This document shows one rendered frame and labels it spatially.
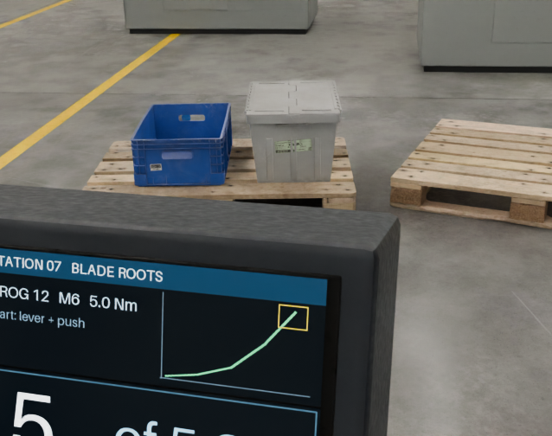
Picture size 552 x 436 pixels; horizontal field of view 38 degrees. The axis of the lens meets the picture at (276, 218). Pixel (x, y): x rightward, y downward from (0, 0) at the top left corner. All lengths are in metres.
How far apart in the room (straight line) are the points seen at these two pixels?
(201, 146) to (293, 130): 0.41
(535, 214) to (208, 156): 1.42
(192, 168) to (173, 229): 3.17
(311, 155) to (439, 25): 2.90
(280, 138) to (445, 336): 1.22
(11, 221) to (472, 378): 2.21
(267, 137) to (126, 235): 3.12
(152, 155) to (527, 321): 1.70
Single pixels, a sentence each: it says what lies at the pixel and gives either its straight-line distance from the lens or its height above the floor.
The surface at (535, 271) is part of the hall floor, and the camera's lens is 3.19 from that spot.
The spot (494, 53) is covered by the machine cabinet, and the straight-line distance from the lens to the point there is 6.28.
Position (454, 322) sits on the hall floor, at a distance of 2.79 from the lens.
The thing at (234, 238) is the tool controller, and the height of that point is 1.25.
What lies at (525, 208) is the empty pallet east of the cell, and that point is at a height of 0.08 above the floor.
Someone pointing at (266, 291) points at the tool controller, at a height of 1.23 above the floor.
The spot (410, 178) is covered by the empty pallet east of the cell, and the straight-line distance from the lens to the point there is 3.62.
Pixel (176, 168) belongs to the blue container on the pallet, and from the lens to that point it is 3.53.
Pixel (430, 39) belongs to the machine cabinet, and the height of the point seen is 0.25.
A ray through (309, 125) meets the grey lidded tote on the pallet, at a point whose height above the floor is 0.41.
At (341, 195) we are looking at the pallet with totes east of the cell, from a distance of 3.43.
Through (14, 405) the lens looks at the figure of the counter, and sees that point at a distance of 0.40.
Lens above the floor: 1.39
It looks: 23 degrees down
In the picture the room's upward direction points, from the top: 1 degrees counter-clockwise
